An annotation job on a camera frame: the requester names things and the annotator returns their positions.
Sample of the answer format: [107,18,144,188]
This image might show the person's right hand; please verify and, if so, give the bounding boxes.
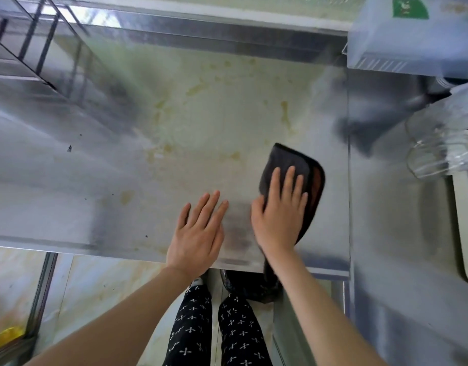
[250,165,309,260]

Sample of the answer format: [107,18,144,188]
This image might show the person's right forearm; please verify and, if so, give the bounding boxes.
[264,247,387,366]

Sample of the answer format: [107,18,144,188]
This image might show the pale green cabinet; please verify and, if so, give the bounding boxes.
[273,278,352,366]

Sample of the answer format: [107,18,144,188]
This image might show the metal floor rail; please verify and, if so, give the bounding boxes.
[24,252,60,340]

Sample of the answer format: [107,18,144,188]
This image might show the clear plastic container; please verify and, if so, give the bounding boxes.
[346,0,468,79]

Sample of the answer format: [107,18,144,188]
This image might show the person's left hand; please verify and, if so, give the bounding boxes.
[166,190,229,281]

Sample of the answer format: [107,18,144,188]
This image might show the dark blue towel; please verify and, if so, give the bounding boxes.
[258,142,326,298]

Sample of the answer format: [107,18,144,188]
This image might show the yellow plastic item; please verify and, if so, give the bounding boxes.
[0,325,26,352]

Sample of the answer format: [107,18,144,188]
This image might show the black trash bin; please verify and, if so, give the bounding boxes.
[218,268,283,304]

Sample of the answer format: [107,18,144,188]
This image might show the clear glass jar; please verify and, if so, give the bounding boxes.
[405,121,468,180]

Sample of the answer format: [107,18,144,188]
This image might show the person's left forearm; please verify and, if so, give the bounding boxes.
[26,264,196,366]

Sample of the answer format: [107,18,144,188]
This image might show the dark metal wire rack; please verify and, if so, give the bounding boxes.
[0,0,91,93]

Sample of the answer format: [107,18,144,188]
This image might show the black patterned trousers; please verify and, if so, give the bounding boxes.
[162,284,274,366]

